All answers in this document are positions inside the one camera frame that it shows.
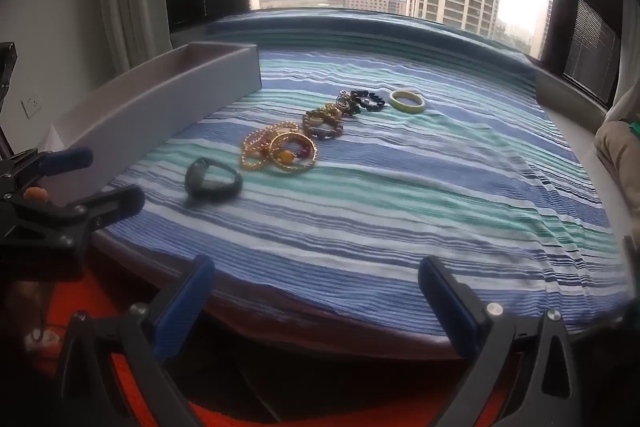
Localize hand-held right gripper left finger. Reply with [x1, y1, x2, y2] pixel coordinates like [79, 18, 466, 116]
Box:
[54, 253, 218, 427]

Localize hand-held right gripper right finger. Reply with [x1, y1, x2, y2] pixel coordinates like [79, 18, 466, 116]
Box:
[417, 256, 597, 427]

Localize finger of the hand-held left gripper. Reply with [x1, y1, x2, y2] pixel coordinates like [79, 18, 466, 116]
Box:
[14, 146, 95, 180]
[12, 185, 146, 249]

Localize dark green bangle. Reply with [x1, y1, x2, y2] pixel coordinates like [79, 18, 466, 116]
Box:
[183, 158, 244, 199]

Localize grey rectangular box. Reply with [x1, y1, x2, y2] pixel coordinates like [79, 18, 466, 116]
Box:
[47, 41, 264, 208]

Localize gold bead bracelet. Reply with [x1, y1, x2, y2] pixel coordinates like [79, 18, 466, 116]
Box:
[239, 121, 301, 172]

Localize gold bangle with beads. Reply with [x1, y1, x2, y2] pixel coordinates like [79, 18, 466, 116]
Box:
[269, 132, 319, 176]

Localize pale green jade bangle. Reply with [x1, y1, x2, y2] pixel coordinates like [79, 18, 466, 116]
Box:
[389, 89, 427, 113]

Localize black bead bracelet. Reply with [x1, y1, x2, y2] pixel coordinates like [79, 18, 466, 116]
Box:
[349, 89, 387, 114]

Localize brown bead bracelet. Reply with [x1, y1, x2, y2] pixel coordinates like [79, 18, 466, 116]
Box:
[302, 104, 346, 140]

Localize blue green striped bed sheet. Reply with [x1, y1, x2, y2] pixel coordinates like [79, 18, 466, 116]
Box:
[95, 13, 637, 350]

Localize beige cushion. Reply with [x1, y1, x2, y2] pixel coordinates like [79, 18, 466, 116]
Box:
[594, 119, 640, 194]

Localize dark panel with vent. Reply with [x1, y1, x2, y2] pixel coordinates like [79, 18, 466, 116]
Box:
[541, 0, 640, 110]

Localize low distant buildings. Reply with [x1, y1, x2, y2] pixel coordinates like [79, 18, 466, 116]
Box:
[342, 0, 409, 16]

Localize white wall socket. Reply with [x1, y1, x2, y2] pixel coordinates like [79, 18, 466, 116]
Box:
[21, 94, 44, 118]

